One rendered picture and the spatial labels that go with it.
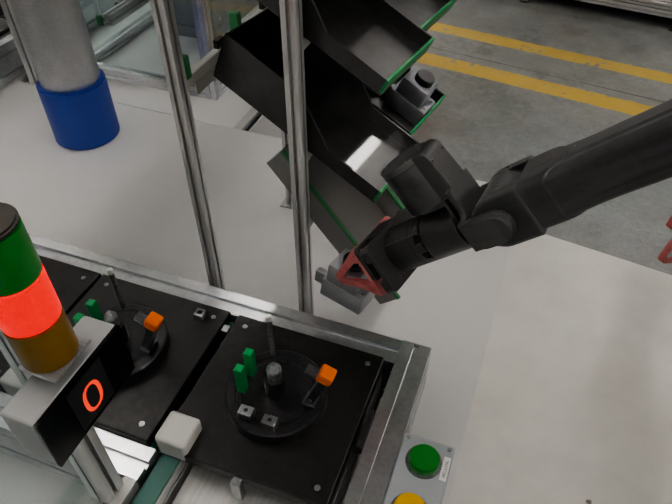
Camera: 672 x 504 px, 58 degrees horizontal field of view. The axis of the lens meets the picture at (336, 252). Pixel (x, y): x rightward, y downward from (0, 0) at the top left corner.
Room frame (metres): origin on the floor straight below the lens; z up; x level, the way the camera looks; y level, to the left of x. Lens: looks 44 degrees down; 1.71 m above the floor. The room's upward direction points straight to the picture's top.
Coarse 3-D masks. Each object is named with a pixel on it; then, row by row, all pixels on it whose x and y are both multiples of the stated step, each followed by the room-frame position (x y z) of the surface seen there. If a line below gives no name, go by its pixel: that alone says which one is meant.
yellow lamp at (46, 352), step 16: (64, 320) 0.34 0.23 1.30; (32, 336) 0.32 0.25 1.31; (48, 336) 0.32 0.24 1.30; (64, 336) 0.33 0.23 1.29; (16, 352) 0.32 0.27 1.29; (32, 352) 0.31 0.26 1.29; (48, 352) 0.32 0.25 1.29; (64, 352) 0.32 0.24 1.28; (32, 368) 0.31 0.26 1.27; (48, 368) 0.31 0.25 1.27
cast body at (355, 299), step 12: (348, 252) 0.58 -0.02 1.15; (336, 264) 0.56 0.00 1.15; (324, 276) 0.57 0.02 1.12; (348, 276) 0.55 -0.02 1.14; (360, 276) 0.55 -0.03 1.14; (324, 288) 0.56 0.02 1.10; (336, 288) 0.55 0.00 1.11; (348, 288) 0.54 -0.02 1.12; (360, 288) 0.55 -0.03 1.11; (336, 300) 0.55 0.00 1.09; (348, 300) 0.54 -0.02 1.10; (360, 300) 0.53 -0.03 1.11; (360, 312) 0.53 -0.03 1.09
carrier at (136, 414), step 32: (96, 288) 0.68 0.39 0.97; (128, 288) 0.68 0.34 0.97; (128, 320) 0.60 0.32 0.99; (192, 320) 0.61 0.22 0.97; (224, 320) 0.62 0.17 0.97; (160, 352) 0.54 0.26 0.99; (192, 352) 0.55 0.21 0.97; (128, 384) 0.50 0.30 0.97; (160, 384) 0.50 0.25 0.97; (128, 416) 0.45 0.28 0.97; (160, 416) 0.45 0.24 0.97
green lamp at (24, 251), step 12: (24, 228) 0.35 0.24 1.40; (12, 240) 0.33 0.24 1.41; (24, 240) 0.34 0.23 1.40; (0, 252) 0.32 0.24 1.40; (12, 252) 0.32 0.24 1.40; (24, 252) 0.33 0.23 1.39; (36, 252) 0.35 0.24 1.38; (0, 264) 0.32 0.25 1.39; (12, 264) 0.32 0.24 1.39; (24, 264) 0.33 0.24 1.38; (36, 264) 0.34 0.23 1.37; (0, 276) 0.31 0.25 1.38; (12, 276) 0.32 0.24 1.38; (24, 276) 0.32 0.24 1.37; (36, 276) 0.33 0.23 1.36; (0, 288) 0.31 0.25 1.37; (12, 288) 0.32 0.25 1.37; (24, 288) 0.32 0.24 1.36
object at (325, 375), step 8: (312, 368) 0.46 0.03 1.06; (328, 368) 0.45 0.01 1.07; (312, 376) 0.45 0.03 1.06; (320, 376) 0.44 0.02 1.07; (328, 376) 0.44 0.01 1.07; (320, 384) 0.44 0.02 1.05; (328, 384) 0.44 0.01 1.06; (312, 392) 0.45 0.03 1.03; (320, 392) 0.44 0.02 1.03; (312, 400) 0.45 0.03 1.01
